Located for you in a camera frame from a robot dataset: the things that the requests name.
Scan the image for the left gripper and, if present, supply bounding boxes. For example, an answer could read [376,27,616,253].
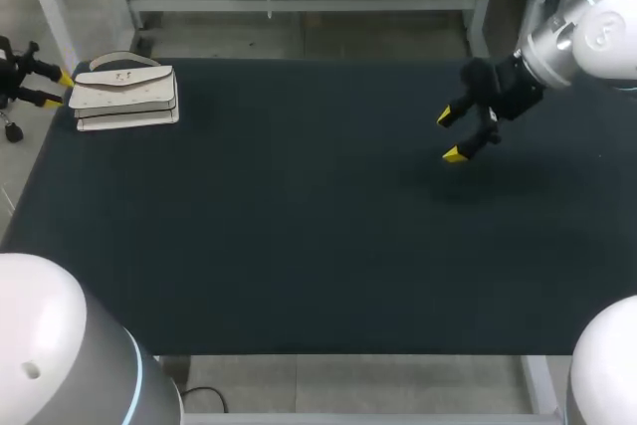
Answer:
[0,35,77,110]

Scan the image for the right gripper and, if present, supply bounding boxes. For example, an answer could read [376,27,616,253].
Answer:
[436,53,546,164]

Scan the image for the black caster wheel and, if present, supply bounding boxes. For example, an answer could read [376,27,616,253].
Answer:
[0,109,25,143]

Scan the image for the white leather handbag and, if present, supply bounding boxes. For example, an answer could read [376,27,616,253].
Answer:
[68,50,181,134]

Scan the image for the black floor cable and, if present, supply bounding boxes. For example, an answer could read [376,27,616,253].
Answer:
[180,384,226,414]

